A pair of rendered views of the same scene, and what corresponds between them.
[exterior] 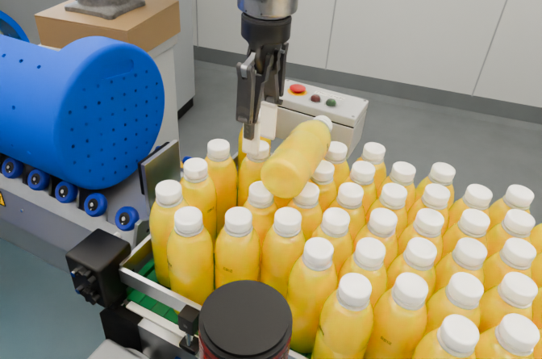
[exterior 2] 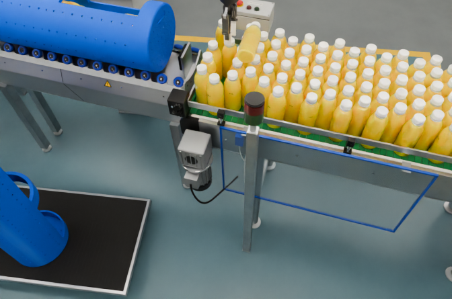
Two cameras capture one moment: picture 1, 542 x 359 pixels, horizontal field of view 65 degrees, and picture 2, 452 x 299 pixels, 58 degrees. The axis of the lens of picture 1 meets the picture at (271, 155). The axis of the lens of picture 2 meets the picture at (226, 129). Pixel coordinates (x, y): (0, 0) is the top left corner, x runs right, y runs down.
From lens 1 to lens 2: 0.95 m
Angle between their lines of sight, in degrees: 20
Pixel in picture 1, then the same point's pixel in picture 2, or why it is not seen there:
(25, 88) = (129, 35)
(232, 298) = (250, 95)
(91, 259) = (177, 99)
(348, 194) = (271, 56)
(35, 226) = (130, 93)
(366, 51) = not seen: outside the picture
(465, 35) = not seen: outside the picture
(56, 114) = (147, 45)
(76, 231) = (153, 91)
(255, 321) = (257, 99)
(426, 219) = (301, 61)
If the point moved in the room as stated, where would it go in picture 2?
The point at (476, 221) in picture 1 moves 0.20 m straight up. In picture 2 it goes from (320, 58) to (329, 15)
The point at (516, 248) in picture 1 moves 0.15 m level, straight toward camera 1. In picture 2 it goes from (333, 66) to (317, 91)
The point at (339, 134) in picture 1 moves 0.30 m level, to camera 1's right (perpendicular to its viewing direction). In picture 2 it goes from (263, 23) to (330, 17)
